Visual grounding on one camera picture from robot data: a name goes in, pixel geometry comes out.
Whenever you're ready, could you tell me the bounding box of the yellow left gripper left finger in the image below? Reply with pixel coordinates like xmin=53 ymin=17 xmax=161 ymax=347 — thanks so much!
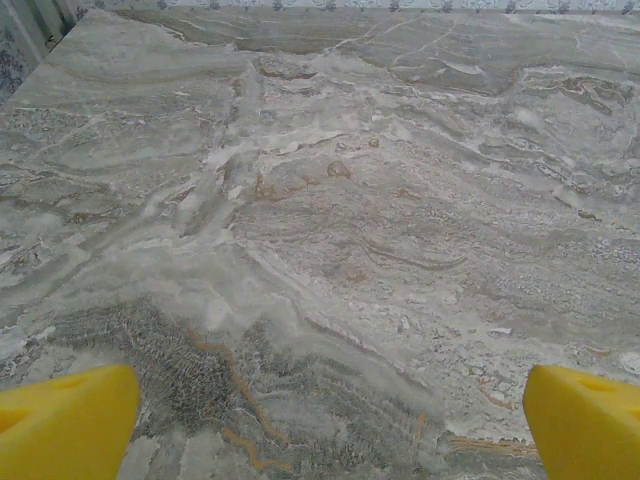
xmin=0 ymin=363 xmax=142 ymax=480

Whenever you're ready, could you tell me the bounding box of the aluminium frame post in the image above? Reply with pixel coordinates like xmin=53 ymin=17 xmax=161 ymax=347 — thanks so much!
xmin=9 ymin=0 xmax=80 ymax=61

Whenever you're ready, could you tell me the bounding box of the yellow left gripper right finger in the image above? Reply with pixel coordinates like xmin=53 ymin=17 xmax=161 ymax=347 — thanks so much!
xmin=522 ymin=363 xmax=640 ymax=480

